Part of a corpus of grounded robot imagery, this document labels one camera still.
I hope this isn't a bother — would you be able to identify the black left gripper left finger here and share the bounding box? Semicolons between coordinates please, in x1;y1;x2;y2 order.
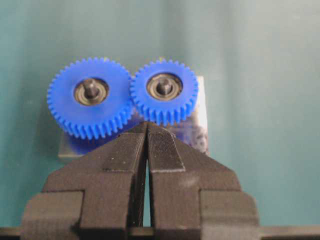
21;122;148;240

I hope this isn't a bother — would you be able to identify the steel shaft for small gear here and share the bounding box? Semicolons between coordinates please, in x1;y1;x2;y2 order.
156;77;173;96

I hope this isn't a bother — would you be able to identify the steel shaft under large gear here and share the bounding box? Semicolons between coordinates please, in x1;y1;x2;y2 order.
83;78;99;99

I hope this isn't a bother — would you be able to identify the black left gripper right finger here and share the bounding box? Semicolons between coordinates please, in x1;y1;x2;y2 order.
147;123;259;240

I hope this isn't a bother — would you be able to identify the small blue gear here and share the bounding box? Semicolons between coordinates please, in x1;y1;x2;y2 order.
129;59;199;126

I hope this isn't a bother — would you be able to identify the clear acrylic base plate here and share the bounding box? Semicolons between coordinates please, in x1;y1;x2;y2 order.
58;75;209;163

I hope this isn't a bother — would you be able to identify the large blue gear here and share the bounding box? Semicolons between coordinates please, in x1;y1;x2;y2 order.
47;57;134;140

